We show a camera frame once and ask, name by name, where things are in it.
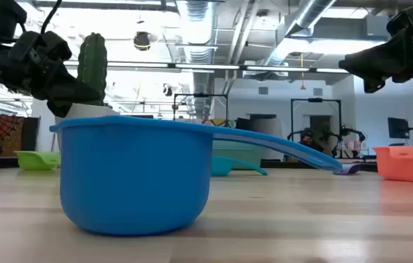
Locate black stand frame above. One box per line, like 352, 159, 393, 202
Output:
172, 92, 230, 122
290, 97, 343, 159

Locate black computer monitor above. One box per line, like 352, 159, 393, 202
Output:
387, 116, 411, 140

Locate silver ventilation duct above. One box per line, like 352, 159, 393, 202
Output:
263, 0, 339, 67
174, 0, 217, 118

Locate green measuring cup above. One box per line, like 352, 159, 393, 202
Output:
14, 150, 62, 172

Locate small indigo measuring cup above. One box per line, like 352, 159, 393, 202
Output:
333, 162, 361, 176

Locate multicolour patterned cloth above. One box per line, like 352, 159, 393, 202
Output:
201, 117, 237, 129

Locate long ceiling light bar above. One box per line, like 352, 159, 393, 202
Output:
63, 59, 350, 75

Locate green cactus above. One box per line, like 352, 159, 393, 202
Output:
76, 31, 109, 107

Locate orange patterned wall hanging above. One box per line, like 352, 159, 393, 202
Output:
0, 114, 41, 159

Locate background black robot arms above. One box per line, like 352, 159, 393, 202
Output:
287, 123, 368, 159

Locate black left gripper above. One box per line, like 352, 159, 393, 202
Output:
0, 30, 104, 119

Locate light blue measuring cup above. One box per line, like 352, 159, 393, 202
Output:
211, 156, 269, 178

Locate black aluminium table frame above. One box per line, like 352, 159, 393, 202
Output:
0, 155, 379, 173

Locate large orange-red measuring cup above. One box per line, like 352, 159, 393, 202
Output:
372, 145, 413, 183

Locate teal plastic basket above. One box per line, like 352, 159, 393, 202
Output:
212, 140, 268, 171

